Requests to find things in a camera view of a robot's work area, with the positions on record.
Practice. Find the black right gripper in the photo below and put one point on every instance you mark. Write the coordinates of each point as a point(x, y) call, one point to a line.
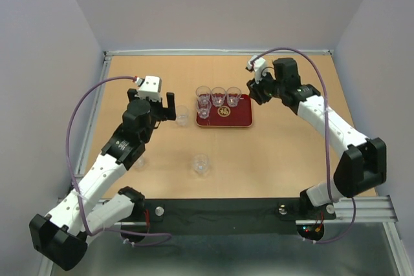
point(255, 90)

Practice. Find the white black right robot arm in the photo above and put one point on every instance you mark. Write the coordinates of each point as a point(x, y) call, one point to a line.
point(363, 161)

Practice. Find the clear faceted glass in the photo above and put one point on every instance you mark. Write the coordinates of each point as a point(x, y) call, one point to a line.
point(203, 108)
point(203, 94)
point(182, 115)
point(233, 95)
point(218, 96)
point(200, 164)
point(139, 163)

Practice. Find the metal front plate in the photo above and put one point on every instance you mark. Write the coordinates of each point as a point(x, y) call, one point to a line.
point(363, 251)

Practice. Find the black base cloth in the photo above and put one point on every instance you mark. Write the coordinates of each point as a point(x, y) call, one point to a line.
point(225, 216)

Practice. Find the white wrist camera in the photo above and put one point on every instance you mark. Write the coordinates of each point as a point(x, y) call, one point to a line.
point(149, 88)
point(258, 66)

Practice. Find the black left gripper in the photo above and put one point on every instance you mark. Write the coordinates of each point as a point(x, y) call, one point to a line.
point(165, 113)

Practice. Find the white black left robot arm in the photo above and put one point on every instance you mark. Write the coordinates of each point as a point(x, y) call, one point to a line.
point(64, 233)

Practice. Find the red lacquer tray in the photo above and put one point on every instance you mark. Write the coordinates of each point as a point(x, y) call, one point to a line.
point(225, 116)

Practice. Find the white round knob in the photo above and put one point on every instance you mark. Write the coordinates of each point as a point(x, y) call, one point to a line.
point(159, 211)

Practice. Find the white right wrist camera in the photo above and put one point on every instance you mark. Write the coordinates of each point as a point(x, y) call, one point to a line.
point(258, 66)

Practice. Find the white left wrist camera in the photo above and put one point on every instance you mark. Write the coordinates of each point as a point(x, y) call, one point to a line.
point(149, 88)

